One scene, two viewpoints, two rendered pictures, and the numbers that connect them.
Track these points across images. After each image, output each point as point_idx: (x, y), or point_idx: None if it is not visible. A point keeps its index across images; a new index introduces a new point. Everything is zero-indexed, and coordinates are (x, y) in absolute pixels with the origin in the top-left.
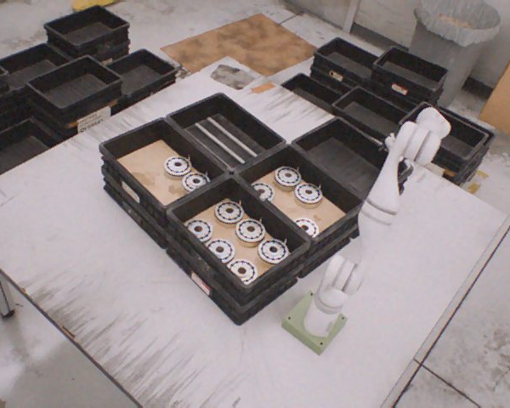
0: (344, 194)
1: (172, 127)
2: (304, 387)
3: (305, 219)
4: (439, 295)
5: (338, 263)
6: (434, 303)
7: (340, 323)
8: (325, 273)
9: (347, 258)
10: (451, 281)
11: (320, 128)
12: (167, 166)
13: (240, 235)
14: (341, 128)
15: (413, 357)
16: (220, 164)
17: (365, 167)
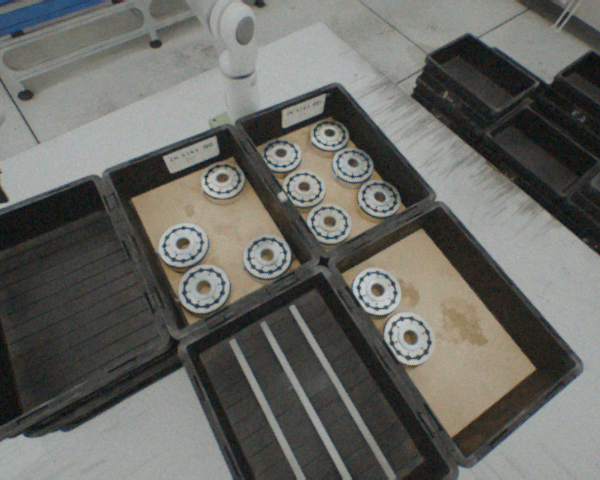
0: (126, 209)
1: (439, 421)
2: (276, 89)
3: (214, 193)
4: (75, 140)
5: (237, 3)
6: (89, 132)
7: (219, 116)
8: (254, 20)
9: (221, 12)
10: (42, 152)
11: (66, 391)
12: (427, 337)
13: (321, 180)
14: None
15: (157, 92)
16: (341, 285)
17: (22, 314)
